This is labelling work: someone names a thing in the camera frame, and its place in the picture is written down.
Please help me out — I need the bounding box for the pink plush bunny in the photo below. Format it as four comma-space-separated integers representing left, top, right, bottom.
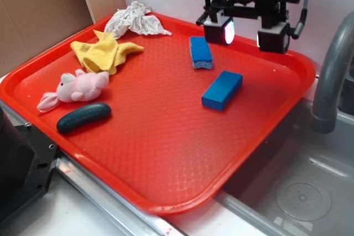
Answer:
37, 69, 110, 113

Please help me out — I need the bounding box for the crumpled white cloth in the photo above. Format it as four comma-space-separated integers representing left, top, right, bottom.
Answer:
104, 1, 172, 40

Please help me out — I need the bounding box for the grey sink basin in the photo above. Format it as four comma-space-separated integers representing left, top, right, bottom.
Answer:
220, 100, 353, 235

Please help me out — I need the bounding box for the blue rectangular block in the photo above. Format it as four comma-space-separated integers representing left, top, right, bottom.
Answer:
201, 71, 243, 111

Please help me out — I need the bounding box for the blue sponge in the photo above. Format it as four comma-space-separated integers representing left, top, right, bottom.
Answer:
189, 36, 213, 70

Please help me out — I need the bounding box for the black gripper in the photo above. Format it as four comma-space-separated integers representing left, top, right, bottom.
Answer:
196, 0, 300, 54

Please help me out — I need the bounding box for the dark green toy cucumber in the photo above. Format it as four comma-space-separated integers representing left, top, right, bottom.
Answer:
56, 102, 112, 134

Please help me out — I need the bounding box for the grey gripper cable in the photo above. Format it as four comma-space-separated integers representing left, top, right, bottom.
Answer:
291, 0, 313, 40

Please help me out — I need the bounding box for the grey sink faucet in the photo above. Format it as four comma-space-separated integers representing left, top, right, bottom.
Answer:
310, 12, 353, 134

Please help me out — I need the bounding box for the yellow knitted cloth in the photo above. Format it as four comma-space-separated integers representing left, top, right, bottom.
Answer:
70, 30, 144, 76

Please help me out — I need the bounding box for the red plastic tray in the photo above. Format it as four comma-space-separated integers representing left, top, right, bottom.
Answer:
1, 15, 315, 216

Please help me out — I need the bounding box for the brown cardboard panel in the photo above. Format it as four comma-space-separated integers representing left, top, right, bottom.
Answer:
1, 0, 126, 76

